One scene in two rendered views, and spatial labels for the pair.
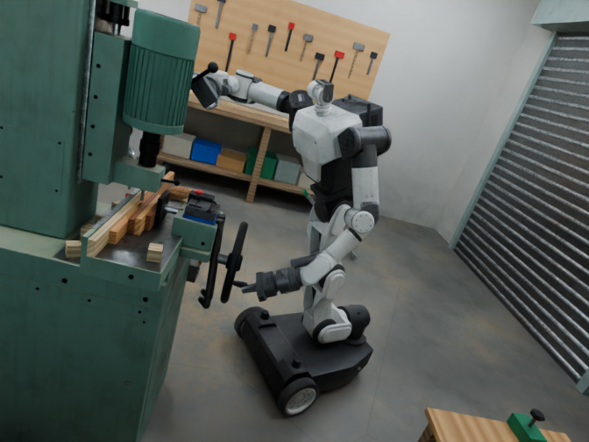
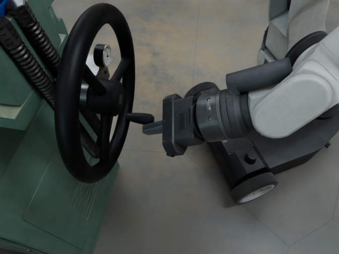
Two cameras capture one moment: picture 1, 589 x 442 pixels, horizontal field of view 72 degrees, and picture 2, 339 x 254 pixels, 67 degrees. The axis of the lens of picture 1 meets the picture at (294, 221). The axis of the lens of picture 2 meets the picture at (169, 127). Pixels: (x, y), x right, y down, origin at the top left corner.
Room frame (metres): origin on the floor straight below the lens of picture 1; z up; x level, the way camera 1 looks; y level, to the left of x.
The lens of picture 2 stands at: (1.00, -0.02, 1.14)
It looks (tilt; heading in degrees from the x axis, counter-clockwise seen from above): 57 degrees down; 17
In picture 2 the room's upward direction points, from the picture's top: straight up
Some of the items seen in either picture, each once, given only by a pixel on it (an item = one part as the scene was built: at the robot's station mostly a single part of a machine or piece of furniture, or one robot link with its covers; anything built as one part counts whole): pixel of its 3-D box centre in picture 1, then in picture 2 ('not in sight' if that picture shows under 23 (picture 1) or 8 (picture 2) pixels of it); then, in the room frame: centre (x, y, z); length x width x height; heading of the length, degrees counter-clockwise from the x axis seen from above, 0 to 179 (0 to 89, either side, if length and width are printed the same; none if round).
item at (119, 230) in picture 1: (147, 201); not in sight; (1.26, 0.50, 0.92); 0.59 x 0.02 x 0.04; 7
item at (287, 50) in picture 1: (286, 49); not in sight; (4.47, 0.61, 1.50); 2.00 x 0.04 x 0.90; 101
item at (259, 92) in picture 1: (258, 92); not in sight; (1.82, 0.32, 1.31); 0.22 x 0.12 x 0.13; 73
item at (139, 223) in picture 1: (148, 213); not in sight; (1.16, 0.45, 0.93); 0.21 x 0.02 x 0.06; 7
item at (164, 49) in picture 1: (160, 74); not in sight; (1.19, 0.50, 1.35); 0.18 x 0.18 x 0.31
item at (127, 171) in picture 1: (138, 176); not in sight; (1.19, 0.51, 1.03); 0.14 x 0.07 x 0.09; 97
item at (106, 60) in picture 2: not in sight; (102, 58); (1.48, 0.32, 0.65); 0.06 x 0.04 x 0.08; 7
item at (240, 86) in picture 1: (234, 87); not in sight; (1.77, 0.41, 1.31); 0.19 x 0.11 x 0.10; 176
